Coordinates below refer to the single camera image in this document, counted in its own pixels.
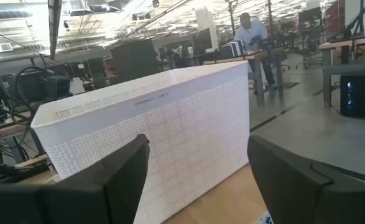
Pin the blue white patterned pack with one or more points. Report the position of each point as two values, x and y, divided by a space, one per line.
264 220

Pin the black office chair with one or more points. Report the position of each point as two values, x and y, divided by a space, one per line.
312 40

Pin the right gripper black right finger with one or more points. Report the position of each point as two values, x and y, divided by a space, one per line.
309 196

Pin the white perforated plastic basket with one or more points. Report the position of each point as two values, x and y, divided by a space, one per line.
185 124

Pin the blue white striped box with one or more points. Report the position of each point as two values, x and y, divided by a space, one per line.
232 49

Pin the wooden desk with grey legs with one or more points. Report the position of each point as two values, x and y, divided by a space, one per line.
340 44

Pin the black cabinet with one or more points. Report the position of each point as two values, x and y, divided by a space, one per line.
135 60

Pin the black metal table frame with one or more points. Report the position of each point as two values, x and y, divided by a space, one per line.
2 170

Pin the wooden workbench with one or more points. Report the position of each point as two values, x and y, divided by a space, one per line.
256 56

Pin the person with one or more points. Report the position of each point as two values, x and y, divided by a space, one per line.
253 31

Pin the black computer tower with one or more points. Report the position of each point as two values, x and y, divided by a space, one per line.
361 96

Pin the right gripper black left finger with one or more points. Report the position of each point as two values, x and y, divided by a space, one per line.
76 199

